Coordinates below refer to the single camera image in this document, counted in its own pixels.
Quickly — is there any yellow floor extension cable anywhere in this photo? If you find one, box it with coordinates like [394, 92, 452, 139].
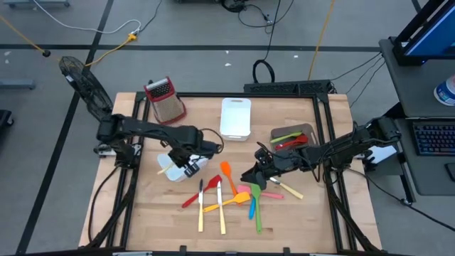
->
[0, 14, 139, 68]

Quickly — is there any black aluminium table frame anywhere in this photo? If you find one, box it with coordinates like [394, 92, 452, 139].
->
[87, 91, 383, 256]

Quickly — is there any grey cart base bar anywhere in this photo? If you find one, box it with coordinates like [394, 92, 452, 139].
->
[3, 0, 71, 9]
[0, 78, 36, 90]

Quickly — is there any green silicone spatula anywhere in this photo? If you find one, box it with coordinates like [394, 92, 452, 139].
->
[250, 182, 264, 235]

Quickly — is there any black cable bundle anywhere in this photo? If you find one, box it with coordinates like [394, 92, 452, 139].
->
[220, 0, 296, 35]

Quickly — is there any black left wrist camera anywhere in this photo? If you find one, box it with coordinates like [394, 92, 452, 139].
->
[183, 162, 200, 178]

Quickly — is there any yellow hanging cable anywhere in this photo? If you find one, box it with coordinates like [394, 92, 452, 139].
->
[307, 0, 337, 81]

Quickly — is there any white paper sheet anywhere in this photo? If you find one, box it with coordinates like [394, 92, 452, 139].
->
[369, 144, 398, 165]

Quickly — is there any black coiled cable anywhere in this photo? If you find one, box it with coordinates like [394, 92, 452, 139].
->
[251, 0, 284, 85]

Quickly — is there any black mesh floor fan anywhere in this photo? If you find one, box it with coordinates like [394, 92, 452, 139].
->
[58, 55, 114, 124]

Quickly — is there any white blue canister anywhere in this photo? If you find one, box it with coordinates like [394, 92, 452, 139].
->
[433, 73, 455, 107]

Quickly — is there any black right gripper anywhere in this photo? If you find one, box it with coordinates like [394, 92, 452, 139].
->
[240, 149, 306, 191]

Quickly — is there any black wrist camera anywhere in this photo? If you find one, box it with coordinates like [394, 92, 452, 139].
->
[255, 147, 274, 165]
[183, 162, 200, 178]

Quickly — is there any yellow silicone spatula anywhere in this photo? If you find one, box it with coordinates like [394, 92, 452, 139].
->
[201, 191, 252, 213]

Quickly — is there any grey desk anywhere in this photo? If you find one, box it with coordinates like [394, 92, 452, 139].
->
[378, 36, 455, 119]

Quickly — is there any small white plastic bin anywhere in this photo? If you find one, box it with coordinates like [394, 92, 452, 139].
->
[219, 97, 252, 142]

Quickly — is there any white floor cable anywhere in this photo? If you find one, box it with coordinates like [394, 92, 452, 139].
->
[31, 0, 143, 36]

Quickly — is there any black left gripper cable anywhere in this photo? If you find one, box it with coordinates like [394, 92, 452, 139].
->
[198, 127, 225, 154]

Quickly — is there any grey keyboard tray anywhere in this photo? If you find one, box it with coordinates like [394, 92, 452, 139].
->
[393, 117, 455, 197]

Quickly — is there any red silicone spatula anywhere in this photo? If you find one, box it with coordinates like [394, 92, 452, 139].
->
[181, 174, 224, 209]

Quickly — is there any black backlit keyboard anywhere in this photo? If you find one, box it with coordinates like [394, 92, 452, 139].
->
[412, 120, 455, 157]

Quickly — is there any black computer monitor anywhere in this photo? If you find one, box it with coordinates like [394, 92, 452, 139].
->
[392, 0, 455, 68]

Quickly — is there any orange silicone spatula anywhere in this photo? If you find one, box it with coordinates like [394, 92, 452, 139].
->
[219, 160, 238, 197]

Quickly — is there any red silicone spoon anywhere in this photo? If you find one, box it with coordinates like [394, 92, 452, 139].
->
[274, 134, 309, 151]

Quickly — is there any large white plastic bin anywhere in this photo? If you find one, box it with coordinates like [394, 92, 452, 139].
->
[156, 152, 210, 183]

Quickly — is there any grey translucent bin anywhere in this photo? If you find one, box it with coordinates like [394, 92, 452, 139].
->
[269, 122, 319, 154]

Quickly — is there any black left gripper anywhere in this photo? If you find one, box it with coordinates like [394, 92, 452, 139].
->
[167, 139, 222, 169]

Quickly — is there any pink silicone spatula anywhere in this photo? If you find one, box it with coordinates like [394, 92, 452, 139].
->
[237, 183, 285, 201]

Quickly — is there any black perforated power box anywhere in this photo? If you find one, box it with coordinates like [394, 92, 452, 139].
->
[243, 79, 333, 96]

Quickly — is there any red steel box grater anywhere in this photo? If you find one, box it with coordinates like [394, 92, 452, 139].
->
[143, 76, 188, 126]

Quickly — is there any cream handle knife dark blade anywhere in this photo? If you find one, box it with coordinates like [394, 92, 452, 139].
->
[197, 178, 205, 233]

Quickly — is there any blue silicone spatula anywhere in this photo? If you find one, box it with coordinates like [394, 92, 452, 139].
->
[247, 196, 257, 220]

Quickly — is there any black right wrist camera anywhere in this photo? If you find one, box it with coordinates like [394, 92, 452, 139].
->
[255, 147, 274, 165]

